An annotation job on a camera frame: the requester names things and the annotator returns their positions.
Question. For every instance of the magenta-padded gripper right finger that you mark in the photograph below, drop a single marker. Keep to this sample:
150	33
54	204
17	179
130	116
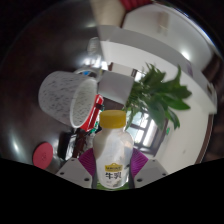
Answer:
150	170

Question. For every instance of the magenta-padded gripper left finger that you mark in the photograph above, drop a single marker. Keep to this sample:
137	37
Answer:
75	171

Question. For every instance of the white speckled cup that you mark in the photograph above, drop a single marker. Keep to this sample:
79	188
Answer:
58	95

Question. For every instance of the yellow-capped milky plastic bottle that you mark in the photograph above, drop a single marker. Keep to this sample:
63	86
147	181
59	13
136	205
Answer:
113	150

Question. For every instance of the green exit sign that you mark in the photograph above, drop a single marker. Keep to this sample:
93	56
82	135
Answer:
167	131

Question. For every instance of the dark wooden glazed double door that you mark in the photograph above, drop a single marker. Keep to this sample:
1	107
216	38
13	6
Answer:
146	135

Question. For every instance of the green plant in white pot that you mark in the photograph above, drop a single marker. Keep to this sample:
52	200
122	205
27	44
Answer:
156	95

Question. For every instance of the flat round red coaster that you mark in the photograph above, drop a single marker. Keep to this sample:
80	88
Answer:
42	156

